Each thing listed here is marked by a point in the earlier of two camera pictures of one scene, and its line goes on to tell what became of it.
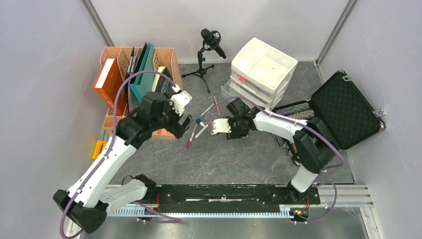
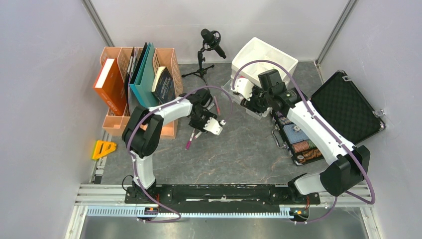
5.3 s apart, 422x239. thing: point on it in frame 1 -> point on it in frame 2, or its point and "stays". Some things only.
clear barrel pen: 207,109 stays
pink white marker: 201,131 stays
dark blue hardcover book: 161,84 stays
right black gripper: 234,134 -> 251,104
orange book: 108,83 stays
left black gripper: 177,129 -> 200,127
